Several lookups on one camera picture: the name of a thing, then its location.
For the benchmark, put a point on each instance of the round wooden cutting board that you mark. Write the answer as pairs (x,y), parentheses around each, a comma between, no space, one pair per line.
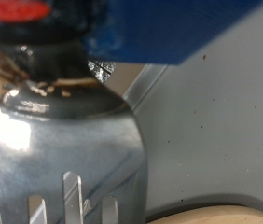
(212,216)

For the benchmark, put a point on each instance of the silver toaster oven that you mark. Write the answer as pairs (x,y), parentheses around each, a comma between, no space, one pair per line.
(215,124)

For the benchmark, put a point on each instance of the metal spatula with blue block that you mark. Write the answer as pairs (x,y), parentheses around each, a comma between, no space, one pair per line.
(60,149)

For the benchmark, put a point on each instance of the aluminium foil oven liner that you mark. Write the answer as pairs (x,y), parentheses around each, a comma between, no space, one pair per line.
(102,71)

